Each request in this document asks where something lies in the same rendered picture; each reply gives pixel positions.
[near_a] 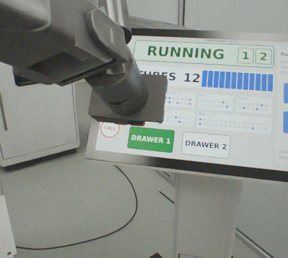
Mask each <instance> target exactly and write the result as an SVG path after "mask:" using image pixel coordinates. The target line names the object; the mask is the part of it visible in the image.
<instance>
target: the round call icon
mask: <svg viewBox="0 0 288 258"><path fill-rule="evenodd" d="M119 132H120V124H114V123H106V122H101V127H100V130H99V133H98V137H103V138H110V139H119Z"/></svg>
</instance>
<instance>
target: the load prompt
mask: <svg viewBox="0 0 288 258"><path fill-rule="evenodd" d="M133 56H134V59H135V61H154V62H166V63H188V64H200V65H221V66H243V67H255V68H274V59H275V47H274V46H260V45H245V44H229V43H201V42H171V41H156V40H141V39H135V43H134V50H133Z"/></svg>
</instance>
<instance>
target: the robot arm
mask: <svg viewBox="0 0 288 258"><path fill-rule="evenodd" d="M131 39H132V30H131V23H130V22H129V15H128V8H127V0H0V62H1V63H4V64H7V65H10V66H12V69H13V74H15V75H18V76H21V77H22V78H26V79H29V80H31V81H35V82H38V83H42V84H46V85H51V84H57V85H59V86H62V87H63V86H65V85H69V84H71V83H74V82H77V81H79V80H82V79H83V78H84V79H85V80H86V81H87V83H88V84H89V85H90V86H91V87H92V92H91V98H90V102H89V108H88V114H89V115H90V116H91V117H92V118H94V119H95V120H96V121H97V122H106V123H114V124H121V125H128V124H131V125H132V126H137V127H144V126H145V122H156V123H159V124H161V123H163V122H164V113H165V111H164V107H165V97H166V92H167V86H168V80H167V77H166V76H165V75H155V74H141V72H140V69H139V67H138V66H137V63H136V61H135V59H134V56H133V54H132V51H131V50H130V48H129V46H128V45H127V44H128V43H129V42H131Z"/></svg>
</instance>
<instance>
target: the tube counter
mask: <svg viewBox="0 0 288 258"><path fill-rule="evenodd" d="M273 85H275V78H274V73H262V72H241V71H240V70H219V69H198V68H183V74H182V84H181V87H189V88H207V89H216V90H233V91H251V92H268V93H273Z"/></svg>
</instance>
